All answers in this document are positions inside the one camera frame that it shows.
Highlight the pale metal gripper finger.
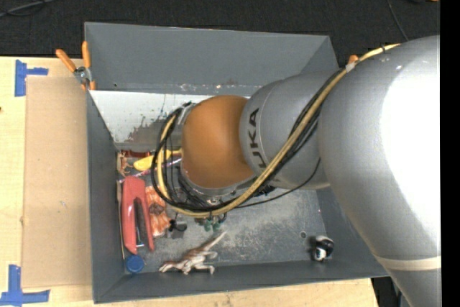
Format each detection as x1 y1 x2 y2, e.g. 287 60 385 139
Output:
170 219 188 240

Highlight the orange and white packet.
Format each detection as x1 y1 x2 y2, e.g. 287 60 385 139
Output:
144 185 171 239

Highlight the brown toy dinosaur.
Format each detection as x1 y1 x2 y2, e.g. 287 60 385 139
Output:
158 231 228 276

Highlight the red stapler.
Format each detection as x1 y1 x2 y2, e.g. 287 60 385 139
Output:
120 175 156 256

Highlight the blue round cap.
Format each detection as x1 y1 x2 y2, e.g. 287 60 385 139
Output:
124 255 146 275

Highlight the yellow toy banana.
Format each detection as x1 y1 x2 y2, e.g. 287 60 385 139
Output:
133 150 183 172

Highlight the small orange toy animal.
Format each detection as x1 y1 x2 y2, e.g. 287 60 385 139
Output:
118 150 133 178

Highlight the black and white toy animal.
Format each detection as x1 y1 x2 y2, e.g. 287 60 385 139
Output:
309 234 336 262

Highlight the brown cardboard board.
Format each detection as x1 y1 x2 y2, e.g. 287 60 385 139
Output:
20 75 93 289

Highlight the grey metal bin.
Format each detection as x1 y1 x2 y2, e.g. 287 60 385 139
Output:
83 22 391 304

